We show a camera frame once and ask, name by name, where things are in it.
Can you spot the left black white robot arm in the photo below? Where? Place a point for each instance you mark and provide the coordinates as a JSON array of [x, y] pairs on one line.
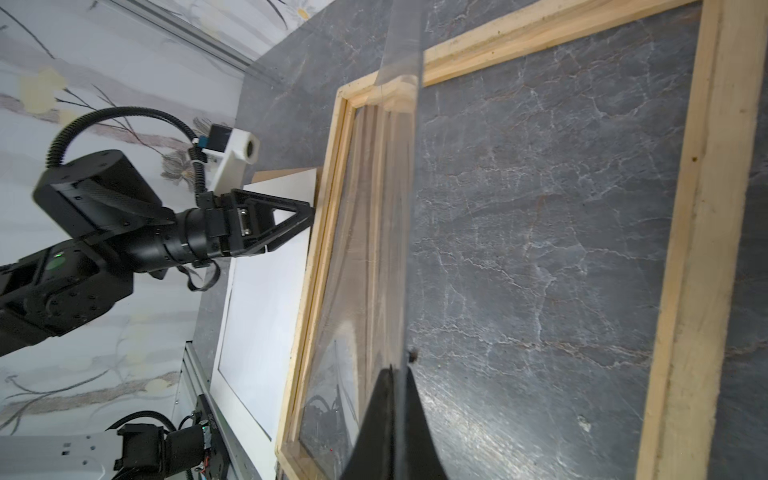
[[118, 228]]

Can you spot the brown frame backing board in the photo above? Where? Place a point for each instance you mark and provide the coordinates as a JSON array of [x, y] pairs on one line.
[[273, 174]]

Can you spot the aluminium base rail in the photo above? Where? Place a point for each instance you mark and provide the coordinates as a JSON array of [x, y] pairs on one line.
[[194, 405]]

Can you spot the left corner aluminium post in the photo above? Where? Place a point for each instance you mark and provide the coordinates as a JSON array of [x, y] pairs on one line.
[[236, 33]]

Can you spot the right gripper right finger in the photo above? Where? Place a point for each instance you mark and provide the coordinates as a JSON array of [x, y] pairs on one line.
[[416, 456]]

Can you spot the white mat photo sheet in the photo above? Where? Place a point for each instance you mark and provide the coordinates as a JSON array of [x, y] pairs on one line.
[[253, 354]]

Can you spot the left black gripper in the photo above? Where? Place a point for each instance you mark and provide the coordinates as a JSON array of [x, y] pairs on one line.
[[240, 223]]

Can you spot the clear acrylic sheet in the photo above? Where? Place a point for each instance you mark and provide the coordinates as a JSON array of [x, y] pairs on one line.
[[358, 309]]

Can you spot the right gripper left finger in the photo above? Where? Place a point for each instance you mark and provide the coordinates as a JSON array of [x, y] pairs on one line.
[[373, 454]]

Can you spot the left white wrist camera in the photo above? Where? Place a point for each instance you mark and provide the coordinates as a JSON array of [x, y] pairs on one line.
[[231, 150]]

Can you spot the wooden picture frame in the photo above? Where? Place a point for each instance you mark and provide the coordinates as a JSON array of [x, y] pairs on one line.
[[586, 277]]

